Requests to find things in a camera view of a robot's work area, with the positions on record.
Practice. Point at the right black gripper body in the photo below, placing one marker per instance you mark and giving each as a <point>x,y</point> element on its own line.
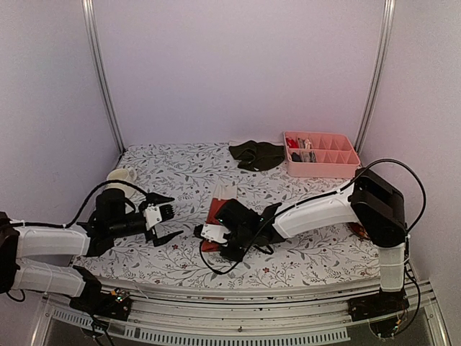
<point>243,241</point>

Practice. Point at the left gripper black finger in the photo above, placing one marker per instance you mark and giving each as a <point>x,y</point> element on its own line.
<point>156,241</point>
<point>154,199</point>

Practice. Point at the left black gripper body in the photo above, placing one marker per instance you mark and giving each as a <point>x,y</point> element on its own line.
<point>120,228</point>

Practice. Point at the red underwear white waistband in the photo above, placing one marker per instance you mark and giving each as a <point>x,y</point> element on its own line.
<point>222,194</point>

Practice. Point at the cream ceramic cup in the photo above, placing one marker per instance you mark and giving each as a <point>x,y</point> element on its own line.
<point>127,174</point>

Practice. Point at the floral patterned table mat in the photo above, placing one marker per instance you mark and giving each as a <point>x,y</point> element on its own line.
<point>189,173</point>

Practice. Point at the dark olive cloth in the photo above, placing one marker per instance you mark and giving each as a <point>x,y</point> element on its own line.
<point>257,156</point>

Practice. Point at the left robot arm white sleeve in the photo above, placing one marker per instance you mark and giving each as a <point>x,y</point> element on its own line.
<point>21,241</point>

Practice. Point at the robot arm white sleeve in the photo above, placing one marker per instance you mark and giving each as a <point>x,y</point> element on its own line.
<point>378,207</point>
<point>21,241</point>

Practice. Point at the right robot arm white sleeve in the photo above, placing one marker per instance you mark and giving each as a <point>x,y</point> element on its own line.
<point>378,207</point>

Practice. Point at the pink divided organizer tray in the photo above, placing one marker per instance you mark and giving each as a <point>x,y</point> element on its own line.
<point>320,155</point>

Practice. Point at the red floral saucer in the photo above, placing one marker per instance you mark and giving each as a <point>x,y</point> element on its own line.
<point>359,231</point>

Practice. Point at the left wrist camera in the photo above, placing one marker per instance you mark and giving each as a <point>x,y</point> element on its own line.
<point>111,206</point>

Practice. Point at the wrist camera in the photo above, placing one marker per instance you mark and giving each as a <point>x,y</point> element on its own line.
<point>111,206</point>
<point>235,216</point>

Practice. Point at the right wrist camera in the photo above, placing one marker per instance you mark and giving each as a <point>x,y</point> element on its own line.
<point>235,216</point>

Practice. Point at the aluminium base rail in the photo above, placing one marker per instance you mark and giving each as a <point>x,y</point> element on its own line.
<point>310,315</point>

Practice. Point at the left aluminium frame post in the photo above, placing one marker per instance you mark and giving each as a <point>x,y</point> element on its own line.
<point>96,53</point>

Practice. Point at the aluminium frame post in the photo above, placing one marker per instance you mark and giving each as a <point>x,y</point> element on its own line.
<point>96,53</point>
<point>382,51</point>

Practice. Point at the right aluminium frame post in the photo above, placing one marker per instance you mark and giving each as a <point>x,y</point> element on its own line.
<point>382,51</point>

